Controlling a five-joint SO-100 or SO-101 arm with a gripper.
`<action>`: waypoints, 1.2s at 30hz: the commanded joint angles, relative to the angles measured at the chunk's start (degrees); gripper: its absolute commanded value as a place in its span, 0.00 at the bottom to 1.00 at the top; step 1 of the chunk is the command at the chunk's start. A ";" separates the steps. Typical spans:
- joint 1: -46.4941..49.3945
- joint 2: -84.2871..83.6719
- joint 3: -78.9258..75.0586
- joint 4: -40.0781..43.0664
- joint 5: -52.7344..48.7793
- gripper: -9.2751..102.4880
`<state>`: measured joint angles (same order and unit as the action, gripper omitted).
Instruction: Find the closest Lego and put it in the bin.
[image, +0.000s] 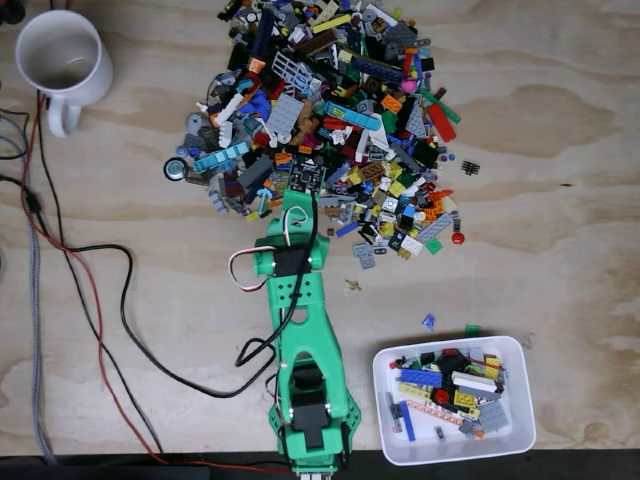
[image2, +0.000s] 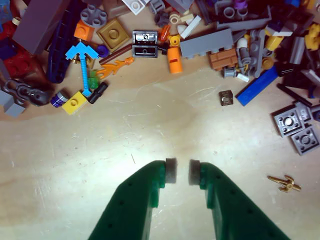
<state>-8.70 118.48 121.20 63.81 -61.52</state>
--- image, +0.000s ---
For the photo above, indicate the white plastic bin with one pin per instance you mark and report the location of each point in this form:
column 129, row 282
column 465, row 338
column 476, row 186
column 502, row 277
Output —
column 521, row 400

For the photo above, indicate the grey square Lego plate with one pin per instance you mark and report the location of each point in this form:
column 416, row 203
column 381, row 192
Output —
column 284, row 112

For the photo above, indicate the small green Lego plate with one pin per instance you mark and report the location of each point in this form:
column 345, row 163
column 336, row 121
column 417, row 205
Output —
column 434, row 246

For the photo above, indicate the dark blue long Lego plate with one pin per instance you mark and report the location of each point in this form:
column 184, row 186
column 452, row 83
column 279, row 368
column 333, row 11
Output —
column 377, row 69

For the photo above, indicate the light brown Lego plate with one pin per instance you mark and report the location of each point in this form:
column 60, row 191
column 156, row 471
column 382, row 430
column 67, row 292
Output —
column 372, row 171

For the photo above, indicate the grey Lego dome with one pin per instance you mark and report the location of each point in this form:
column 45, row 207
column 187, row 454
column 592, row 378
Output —
column 196, row 122

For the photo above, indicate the white long Lego brick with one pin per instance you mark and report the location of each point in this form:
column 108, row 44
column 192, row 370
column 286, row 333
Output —
column 474, row 381

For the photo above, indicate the white Lego lattice fence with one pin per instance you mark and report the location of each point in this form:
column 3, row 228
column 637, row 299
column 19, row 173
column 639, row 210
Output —
column 287, row 62

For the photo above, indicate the red Lego wheel hub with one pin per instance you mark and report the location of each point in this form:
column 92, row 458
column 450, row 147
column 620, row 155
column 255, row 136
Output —
column 441, row 397

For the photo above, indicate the small yellow Lego brick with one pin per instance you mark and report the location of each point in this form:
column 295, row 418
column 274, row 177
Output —
column 492, row 364

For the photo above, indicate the tiny tan Lego piece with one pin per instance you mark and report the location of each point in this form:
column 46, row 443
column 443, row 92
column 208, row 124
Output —
column 352, row 285

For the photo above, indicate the yellow Lego technic beam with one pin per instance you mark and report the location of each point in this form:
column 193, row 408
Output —
column 415, row 392

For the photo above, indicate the red round Lego stud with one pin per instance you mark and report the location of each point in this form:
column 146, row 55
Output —
column 457, row 238

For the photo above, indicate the blue thin long Lego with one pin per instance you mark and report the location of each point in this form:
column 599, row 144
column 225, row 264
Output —
column 407, row 421

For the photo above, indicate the small grey Lego plate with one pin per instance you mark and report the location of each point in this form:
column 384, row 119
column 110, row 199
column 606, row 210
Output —
column 368, row 262
column 361, row 249

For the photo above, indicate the white ceramic mug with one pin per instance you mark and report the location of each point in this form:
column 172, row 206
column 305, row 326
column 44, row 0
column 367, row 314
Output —
column 95, row 85

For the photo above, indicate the yellow studded Lego brick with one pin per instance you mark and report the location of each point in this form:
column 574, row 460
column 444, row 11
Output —
column 464, row 398

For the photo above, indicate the pink Lego ball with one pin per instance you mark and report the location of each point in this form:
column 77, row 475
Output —
column 409, row 85

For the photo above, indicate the black Lego piece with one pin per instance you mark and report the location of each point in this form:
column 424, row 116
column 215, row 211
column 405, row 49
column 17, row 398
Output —
column 450, row 364

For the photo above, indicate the dark grey Lego wedge plate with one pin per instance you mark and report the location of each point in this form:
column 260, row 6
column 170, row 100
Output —
column 400, row 35

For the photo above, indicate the light blue long Lego plate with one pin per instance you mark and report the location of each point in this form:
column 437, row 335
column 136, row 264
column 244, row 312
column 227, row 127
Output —
column 220, row 157

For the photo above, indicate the white stepped Lego brick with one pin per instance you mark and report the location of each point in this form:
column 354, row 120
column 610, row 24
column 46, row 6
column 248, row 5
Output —
column 226, row 134

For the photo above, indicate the small green Lego brick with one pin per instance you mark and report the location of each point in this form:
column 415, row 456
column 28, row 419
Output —
column 472, row 330

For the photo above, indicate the yellow long Lego plate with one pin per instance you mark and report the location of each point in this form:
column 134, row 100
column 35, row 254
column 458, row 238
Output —
column 331, row 23

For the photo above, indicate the red long Lego brick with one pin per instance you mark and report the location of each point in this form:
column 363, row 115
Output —
column 441, row 122

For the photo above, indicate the white long Lego piece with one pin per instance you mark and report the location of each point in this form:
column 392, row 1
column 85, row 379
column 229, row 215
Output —
column 229, row 109

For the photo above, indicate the black round object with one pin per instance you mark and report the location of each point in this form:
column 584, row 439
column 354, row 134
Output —
column 9, row 9

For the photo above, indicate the pink white long Lego plate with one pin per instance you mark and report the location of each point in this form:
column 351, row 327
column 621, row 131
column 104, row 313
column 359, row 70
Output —
column 430, row 409

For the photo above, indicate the dark brown Lego plate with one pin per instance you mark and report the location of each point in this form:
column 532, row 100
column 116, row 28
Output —
column 316, row 44

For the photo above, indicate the green long Lego plate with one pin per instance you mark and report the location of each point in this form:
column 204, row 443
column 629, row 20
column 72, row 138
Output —
column 452, row 114

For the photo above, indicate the grey Lego bar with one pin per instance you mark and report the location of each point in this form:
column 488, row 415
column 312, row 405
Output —
column 395, row 412

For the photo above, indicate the cyan long Lego piece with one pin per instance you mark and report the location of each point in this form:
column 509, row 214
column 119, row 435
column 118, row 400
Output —
column 352, row 116

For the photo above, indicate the light grey long Lego plate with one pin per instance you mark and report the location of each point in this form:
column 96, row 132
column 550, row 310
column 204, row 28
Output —
column 435, row 228

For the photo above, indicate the camera circuit board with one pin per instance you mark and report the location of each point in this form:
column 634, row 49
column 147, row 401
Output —
column 306, row 176

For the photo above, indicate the white Lego slope piece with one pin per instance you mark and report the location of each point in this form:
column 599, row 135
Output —
column 377, row 137

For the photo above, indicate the small black Lego grille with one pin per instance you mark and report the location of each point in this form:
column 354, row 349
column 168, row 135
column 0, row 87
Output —
column 470, row 168

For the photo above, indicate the grey Lego wheel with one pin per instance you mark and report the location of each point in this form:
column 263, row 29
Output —
column 175, row 169

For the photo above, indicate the blue transparent Lego piece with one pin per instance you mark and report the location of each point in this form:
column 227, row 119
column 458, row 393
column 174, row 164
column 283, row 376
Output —
column 428, row 322

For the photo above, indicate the blue Lego brick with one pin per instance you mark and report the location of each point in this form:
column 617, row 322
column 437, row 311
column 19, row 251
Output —
column 420, row 378

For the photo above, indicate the navy long Lego brick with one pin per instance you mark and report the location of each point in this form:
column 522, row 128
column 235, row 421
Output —
column 262, row 35

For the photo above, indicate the white Lego tile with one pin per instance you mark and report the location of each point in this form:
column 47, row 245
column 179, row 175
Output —
column 411, row 245

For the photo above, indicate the dark grey Lego slope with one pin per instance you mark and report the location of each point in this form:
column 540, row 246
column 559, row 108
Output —
column 255, row 172

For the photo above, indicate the orange Lego brick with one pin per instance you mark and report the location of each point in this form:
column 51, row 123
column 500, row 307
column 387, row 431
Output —
column 392, row 103

